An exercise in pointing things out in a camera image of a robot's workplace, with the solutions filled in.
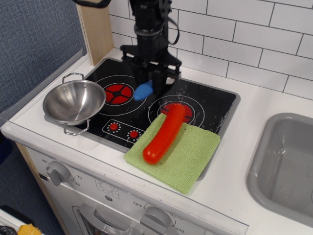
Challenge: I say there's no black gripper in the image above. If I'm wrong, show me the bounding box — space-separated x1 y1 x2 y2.
120 33 181 95

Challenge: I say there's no blue-handled metal spoon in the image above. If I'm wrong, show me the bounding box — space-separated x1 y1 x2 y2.
134 80 154 101

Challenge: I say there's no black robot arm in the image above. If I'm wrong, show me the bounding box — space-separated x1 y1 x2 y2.
120 0 181 95

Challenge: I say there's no black toy stove top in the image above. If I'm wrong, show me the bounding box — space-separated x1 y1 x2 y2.
80 58 240 152

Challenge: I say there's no red toy sausage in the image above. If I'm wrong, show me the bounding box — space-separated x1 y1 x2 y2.
142 103 185 165

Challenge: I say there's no green woven cloth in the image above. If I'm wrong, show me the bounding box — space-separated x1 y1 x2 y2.
124 114 221 194

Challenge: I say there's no grey timer knob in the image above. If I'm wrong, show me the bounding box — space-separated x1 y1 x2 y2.
46 161 71 186

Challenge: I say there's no white toy oven front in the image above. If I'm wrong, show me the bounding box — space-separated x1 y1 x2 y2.
26 148 248 235

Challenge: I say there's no grey oven knob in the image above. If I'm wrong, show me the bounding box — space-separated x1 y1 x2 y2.
140 207 172 235

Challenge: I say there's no grey sink basin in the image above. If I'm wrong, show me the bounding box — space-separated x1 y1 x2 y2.
246 113 313 227

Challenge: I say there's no yellow black object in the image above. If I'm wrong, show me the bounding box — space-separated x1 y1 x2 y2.
0 224 42 235

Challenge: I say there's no light wooden post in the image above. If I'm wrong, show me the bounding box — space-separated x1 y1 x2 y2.
76 5 114 66

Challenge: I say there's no steel bowl with handles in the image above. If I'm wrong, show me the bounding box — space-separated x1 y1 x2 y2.
43 72 106 136

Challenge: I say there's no black braided cable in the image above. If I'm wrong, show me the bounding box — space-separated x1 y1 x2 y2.
73 0 112 8

